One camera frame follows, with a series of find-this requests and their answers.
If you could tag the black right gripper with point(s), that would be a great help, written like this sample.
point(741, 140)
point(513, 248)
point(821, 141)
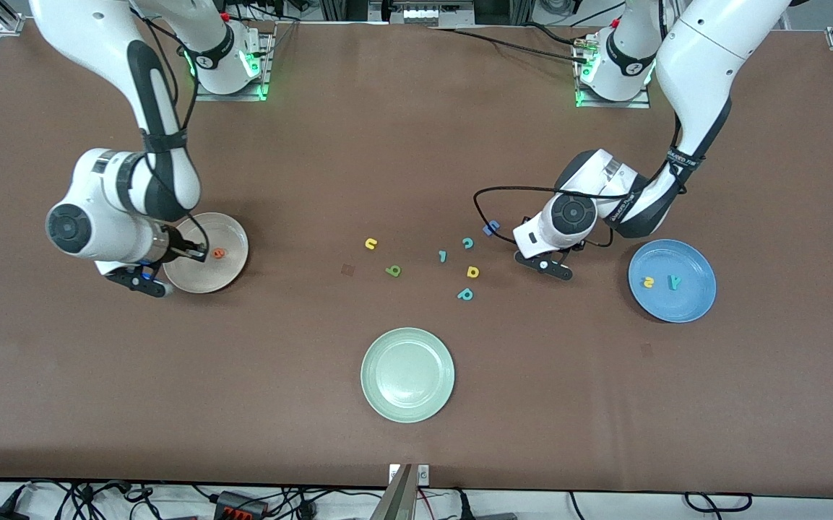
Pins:
point(176, 247)

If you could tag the green foam letter b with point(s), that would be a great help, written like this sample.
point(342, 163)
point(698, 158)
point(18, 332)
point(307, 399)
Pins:
point(393, 271)

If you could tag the teal foam letter A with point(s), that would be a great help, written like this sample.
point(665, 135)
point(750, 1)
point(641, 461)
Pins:
point(674, 282)

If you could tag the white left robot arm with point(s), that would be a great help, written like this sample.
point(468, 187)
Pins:
point(705, 50)

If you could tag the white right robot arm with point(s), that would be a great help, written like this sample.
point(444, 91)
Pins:
point(84, 29)

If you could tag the beige brown plate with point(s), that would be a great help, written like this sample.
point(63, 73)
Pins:
point(221, 276)

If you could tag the brown table cover cloth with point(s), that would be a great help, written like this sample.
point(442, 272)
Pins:
point(98, 397)

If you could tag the pale green plate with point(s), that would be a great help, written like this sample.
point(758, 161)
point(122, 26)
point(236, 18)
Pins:
point(407, 375)

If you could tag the black orange power strip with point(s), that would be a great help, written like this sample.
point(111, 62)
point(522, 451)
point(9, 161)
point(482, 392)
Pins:
point(239, 505)

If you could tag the teal foam letter p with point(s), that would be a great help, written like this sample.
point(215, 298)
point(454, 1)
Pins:
point(465, 294)

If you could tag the blue foam letter E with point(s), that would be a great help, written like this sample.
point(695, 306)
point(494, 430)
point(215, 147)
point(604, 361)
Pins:
point(489, 231)

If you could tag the white socket strip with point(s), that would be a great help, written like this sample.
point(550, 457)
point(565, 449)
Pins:
point(420, 14)

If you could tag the black power plug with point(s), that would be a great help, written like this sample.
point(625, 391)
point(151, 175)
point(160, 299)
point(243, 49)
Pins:
point(465, 509)

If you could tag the blue plate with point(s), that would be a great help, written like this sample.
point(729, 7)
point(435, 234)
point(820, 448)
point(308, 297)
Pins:
point(683, 303)

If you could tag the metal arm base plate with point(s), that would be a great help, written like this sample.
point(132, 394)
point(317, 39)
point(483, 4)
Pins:
point(266, 79)
point(644, 103)

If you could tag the dark metal frame rack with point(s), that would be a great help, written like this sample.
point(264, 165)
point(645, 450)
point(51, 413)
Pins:
point(347, 9)

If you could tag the small white mounting bracket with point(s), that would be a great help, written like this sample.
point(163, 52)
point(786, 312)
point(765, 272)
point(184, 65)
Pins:
point(423, 474)

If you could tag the grey metal camera pole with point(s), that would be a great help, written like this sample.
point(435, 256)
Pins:
point(398, 498)

